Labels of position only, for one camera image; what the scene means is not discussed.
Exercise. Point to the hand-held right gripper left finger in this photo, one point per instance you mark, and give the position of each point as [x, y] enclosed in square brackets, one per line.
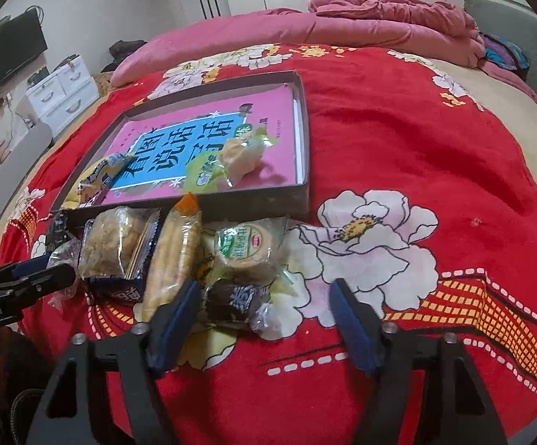
[176, 324]

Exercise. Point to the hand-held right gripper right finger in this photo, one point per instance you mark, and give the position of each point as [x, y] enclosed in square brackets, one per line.
[354, 324]

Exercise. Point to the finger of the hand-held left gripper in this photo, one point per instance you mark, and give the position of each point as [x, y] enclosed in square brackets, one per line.
[30, 266]
[50, 278]

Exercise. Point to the dark brown cake packet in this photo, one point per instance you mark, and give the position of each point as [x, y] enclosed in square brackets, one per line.
[231, 303]

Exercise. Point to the clear brown cake packet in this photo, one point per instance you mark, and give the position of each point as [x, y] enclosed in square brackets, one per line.
[111, 241]

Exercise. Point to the long orange biscuit packet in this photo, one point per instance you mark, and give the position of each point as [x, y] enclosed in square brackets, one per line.
[171, 250]

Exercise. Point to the round green-label biscuit packet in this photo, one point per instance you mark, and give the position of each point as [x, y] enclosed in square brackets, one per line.
[240, 245]

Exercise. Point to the shallow grey cardboard box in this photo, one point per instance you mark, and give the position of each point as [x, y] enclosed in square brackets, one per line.
[250, 197]

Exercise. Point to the black snack packet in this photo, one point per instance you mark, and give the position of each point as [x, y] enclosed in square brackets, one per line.
[60, 231]

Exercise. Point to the dark clothing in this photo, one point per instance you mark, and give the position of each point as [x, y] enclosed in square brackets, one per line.
[4, 380]

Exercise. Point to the blue snack packet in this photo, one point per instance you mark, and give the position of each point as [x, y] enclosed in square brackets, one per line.
[120, 293]

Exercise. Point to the light grey board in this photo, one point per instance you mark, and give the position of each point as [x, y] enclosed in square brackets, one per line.
[13, 171]

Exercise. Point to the yellow snack packet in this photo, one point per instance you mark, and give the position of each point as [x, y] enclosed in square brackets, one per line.
[94, 178]

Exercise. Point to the white drawer cabinet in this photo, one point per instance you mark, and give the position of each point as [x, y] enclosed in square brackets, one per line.
[60, 92]

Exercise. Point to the red floral blanket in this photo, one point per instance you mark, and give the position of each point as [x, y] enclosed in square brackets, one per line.
[412, 157]

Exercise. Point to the green-yellow pastry packet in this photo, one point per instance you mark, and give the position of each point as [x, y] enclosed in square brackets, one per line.
[240, 153]

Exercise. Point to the black television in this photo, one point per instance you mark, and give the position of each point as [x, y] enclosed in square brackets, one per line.
[4, 55]

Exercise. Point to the pink book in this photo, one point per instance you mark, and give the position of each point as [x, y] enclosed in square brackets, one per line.
[268, 116]

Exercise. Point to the dark bag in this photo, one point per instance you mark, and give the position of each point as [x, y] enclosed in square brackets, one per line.
[125, 51]

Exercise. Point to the pink quilt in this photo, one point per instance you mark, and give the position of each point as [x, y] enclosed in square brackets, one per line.
[342, 28]

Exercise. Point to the colourful folded clothes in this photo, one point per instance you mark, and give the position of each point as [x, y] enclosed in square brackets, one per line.
[505, 55]

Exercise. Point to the grey cushion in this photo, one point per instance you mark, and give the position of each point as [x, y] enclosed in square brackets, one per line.
[528, 37]

